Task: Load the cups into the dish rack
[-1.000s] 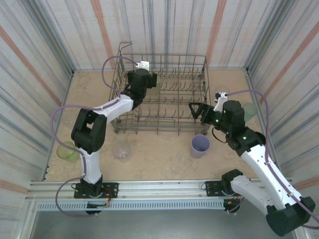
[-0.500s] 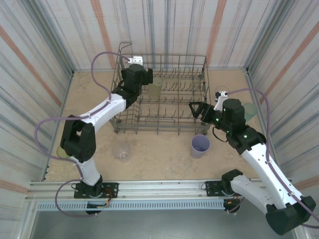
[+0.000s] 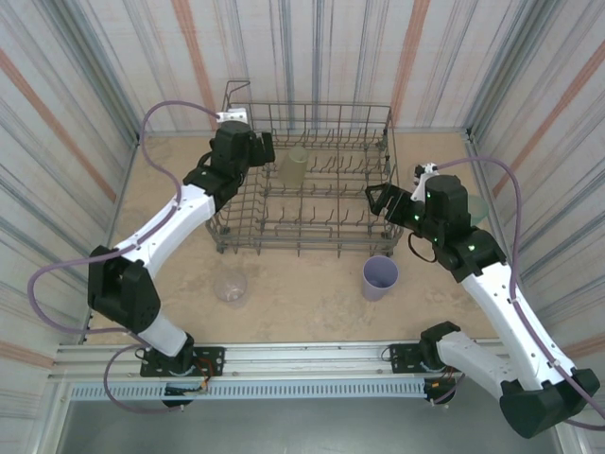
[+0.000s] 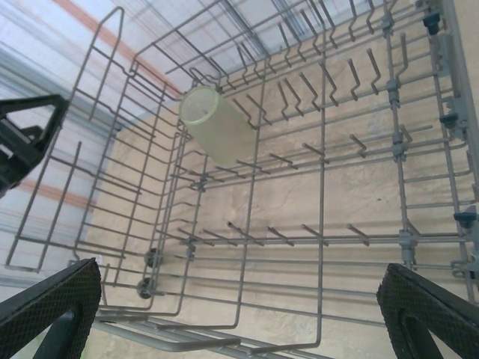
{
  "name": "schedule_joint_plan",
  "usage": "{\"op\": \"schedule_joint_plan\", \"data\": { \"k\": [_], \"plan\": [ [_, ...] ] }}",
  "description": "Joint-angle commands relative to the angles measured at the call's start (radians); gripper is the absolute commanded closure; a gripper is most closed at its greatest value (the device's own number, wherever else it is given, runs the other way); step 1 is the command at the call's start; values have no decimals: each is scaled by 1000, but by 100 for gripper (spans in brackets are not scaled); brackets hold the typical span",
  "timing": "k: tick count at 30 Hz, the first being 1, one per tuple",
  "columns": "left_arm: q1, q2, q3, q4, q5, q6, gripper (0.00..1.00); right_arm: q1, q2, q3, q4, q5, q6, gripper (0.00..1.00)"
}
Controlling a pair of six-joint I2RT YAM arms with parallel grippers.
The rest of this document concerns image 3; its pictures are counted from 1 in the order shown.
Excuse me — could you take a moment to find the clear rounded tumbler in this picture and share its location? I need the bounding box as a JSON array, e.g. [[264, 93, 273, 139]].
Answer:
[[213, 269, 249, 309]]

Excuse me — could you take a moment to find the grey metal panel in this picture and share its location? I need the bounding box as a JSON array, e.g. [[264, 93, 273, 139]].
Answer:
[[35, 377, 566, 454]]

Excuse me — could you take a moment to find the yellow frosted plastic cup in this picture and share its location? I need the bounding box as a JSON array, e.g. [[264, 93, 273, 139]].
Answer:
[[278, 145, 311, 186]]

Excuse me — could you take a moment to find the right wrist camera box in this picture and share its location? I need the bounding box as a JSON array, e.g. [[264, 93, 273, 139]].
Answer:
[[413, 162, 440, 202]]

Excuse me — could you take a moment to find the white slotted cable duct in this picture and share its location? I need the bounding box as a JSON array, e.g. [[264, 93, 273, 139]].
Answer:
[[68, 380, 429, 402]]

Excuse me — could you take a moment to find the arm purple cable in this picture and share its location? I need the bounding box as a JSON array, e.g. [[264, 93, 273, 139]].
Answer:
[[430, 157, 605, 430], [26, 100, 223, 416]]

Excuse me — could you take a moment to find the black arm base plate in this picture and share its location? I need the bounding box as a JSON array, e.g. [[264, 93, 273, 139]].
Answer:
[[389, 340, 475, 375], [140, 346, 226, 378]]

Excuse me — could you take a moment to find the grey wire dish rack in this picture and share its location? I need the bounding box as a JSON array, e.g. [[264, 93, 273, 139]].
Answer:
[[206, 79, 403, 260]]

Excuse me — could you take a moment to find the teal frosted plastic cup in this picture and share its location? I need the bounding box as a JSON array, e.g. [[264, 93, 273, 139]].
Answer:
[[467, 196, 489, 229]]

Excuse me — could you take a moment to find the lilac plastic cup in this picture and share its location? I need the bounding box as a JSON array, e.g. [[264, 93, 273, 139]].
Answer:
[[362, 255, 401, 302]]

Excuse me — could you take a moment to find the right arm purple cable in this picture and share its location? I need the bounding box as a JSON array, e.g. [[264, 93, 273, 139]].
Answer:
[[430, 157, 605, 430]]

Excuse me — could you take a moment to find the aluminium side profile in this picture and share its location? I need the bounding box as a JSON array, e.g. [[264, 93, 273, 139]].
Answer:
[[464, 126, 538, 340], [78, 133, 143, 345]]

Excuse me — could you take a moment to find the aluminium mounting rail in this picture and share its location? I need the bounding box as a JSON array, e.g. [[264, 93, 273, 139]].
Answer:
[[46, 338, 566, 382]]

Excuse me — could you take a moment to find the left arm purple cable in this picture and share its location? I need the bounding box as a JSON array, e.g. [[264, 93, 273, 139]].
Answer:
[[26, 100, 223, 416]]

